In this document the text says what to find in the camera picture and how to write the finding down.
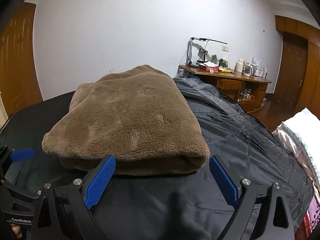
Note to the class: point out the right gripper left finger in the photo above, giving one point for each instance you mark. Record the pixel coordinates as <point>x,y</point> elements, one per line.
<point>98,182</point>

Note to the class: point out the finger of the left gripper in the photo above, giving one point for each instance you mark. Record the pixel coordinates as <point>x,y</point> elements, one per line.
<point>22,154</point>

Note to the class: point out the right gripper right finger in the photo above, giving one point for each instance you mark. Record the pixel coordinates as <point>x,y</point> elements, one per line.
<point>274,220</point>

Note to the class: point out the brown fleece blanket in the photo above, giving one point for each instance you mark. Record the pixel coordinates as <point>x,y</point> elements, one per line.
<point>138,116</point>

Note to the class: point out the person left hand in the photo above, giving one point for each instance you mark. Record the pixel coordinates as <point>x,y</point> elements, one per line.
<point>17,230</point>

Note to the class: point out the dark bed cover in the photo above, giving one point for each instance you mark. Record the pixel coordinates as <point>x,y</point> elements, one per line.
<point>170,206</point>

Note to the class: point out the white floral pillow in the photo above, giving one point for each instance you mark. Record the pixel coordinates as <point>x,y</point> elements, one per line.
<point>300,136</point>

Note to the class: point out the wooden desk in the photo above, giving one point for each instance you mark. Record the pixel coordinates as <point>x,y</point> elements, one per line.
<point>248,92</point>

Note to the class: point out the white electric kettle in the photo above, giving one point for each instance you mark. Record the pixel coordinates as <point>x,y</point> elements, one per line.
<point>249,70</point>

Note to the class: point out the yellow box on desk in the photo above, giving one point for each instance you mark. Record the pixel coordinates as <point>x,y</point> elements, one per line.
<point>224,70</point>

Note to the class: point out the white thermos bottle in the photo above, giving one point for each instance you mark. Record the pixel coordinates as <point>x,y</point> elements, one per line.
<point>239,67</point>

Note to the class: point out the red tissue box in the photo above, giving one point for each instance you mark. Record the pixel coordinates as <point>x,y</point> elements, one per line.
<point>211,69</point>

